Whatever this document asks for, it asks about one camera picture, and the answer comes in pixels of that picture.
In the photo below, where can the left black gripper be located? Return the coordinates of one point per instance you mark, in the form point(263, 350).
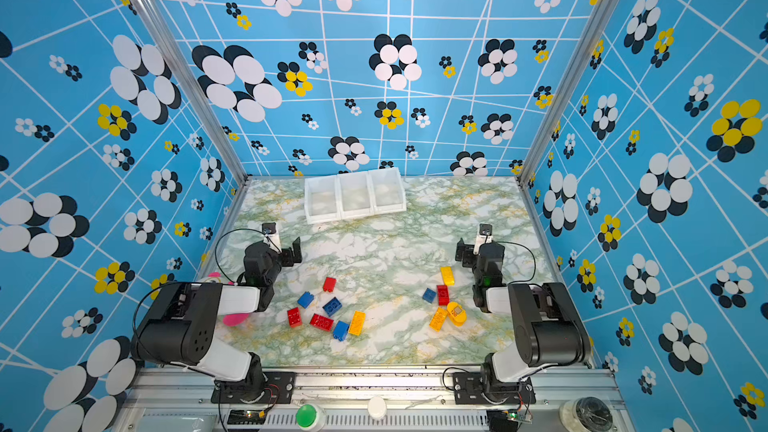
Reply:
point(288, 251)

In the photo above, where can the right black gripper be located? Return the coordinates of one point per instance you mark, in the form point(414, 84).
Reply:
point(466, 254)

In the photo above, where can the yellow curved lego brick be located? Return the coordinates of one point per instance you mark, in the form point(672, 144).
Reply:
point(447, 276)

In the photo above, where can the small blue lego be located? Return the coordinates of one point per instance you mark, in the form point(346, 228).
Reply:
point(429, 295)
point(305, 300)

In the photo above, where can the small red square lego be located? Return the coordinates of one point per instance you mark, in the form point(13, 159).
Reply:
point(329, 284)

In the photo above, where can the yellow round lego piece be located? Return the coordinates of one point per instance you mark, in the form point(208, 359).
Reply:
point(456, 313)

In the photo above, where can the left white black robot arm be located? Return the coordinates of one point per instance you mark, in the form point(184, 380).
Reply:
point(179, 329)

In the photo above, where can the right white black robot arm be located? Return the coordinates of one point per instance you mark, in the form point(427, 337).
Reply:
point(548, 331)

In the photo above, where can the left translucent white bin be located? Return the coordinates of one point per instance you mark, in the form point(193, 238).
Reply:
point(321, 202)

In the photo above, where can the blue studded lego brick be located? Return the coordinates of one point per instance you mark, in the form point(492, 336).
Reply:
point(332, 307)

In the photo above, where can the red long lego brick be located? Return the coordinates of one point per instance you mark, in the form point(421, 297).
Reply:
point(322, 323)

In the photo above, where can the orange long lego brick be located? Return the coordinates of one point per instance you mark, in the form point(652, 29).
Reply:
point(437, 321)

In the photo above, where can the pink white plush toy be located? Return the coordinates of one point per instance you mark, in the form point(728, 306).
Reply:
point(230, 320)

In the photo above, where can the middle translucent white bin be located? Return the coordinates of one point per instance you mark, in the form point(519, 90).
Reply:
point(355, 195)

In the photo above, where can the blue lego brick bottom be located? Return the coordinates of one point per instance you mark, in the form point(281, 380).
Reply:
point(341, 331)

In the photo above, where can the yellow long lego brick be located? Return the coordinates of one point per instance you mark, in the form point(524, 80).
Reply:
point(357, 323)

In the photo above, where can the green push button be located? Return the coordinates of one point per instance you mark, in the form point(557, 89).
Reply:
point(310, 418)

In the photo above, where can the white round knob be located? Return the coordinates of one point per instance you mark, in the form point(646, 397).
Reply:
point(377, 408)

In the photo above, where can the clear tape roll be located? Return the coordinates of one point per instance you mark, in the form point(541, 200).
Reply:
point(587, 414)

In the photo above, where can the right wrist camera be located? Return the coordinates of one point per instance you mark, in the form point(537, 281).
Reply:
point(485, 231)

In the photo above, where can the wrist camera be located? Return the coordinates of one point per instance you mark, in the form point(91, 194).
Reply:
point(485, 231)
point(269, 229)

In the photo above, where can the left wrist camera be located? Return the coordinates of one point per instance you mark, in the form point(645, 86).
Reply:
point(269, 229)

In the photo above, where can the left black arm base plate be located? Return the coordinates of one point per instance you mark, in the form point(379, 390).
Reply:
point(270, 388)

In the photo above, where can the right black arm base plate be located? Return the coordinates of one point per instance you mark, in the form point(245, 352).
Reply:
point(476, 388)

